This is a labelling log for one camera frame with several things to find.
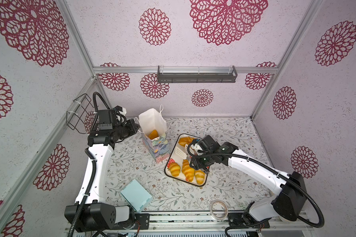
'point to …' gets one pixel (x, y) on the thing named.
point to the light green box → (136, 195)
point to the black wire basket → (75, 115)
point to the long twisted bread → (184, 140)
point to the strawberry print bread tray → (174, 158)
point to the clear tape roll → (218, 209)
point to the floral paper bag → (154, 120)
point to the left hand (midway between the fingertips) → (139, 128)
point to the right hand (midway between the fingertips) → (192, 162)
